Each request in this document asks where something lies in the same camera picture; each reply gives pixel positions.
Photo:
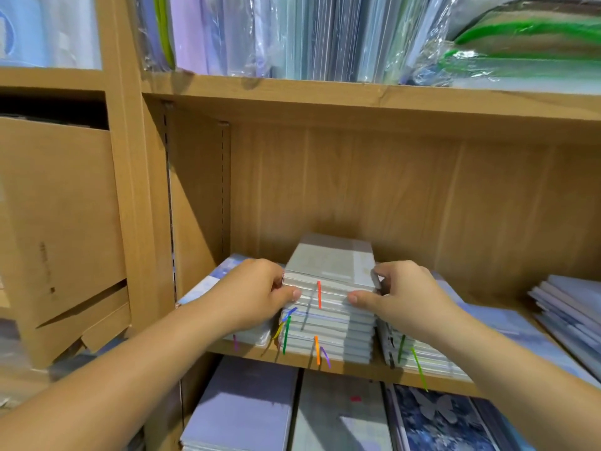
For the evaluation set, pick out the lilac cover notebook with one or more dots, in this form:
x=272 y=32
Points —
x=211 y=277

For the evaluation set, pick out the stack of sage cover notebooks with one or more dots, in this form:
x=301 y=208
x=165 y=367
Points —
x=333 y=263

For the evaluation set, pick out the blue butterfly cover notebook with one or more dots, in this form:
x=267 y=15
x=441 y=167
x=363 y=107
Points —
x=446 y=423

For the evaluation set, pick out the wooden shelf unit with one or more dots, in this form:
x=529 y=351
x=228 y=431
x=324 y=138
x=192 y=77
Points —
x=394 y=98

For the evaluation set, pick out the snowy tree notebook stack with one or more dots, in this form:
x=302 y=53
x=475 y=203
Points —
x=526 y=329

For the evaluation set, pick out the person's right hand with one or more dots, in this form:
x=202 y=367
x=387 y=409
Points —
x=413 y=303

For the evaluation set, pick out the pile of small notebooks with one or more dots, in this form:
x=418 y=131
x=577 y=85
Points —
x=573 y=310

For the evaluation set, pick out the blue white packaged items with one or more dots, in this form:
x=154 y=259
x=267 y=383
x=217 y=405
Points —
x=47 y=31

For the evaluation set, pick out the person's left forearm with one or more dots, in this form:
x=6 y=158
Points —
x=103 y=385

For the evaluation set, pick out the person's right forearm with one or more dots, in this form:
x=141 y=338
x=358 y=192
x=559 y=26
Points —
x=535 y=380

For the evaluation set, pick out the person's left hand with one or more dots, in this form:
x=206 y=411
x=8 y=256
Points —
x=244 y=294

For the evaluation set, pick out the large plain lilac notebook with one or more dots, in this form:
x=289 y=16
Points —
x=244 y=404

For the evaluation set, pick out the pastel grid pattern notebook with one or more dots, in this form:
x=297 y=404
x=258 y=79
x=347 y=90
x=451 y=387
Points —
x=343 y=418

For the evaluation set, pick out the row of plastic wrapped folders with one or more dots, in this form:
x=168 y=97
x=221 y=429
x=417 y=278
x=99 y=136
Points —
x=282 y=37

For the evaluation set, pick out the stack of flat wrapped packets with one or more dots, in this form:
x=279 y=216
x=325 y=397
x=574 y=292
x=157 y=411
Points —
x=14 y=371

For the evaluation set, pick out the stack of green edged packets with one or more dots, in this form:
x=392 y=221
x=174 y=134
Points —
x=526 y=47

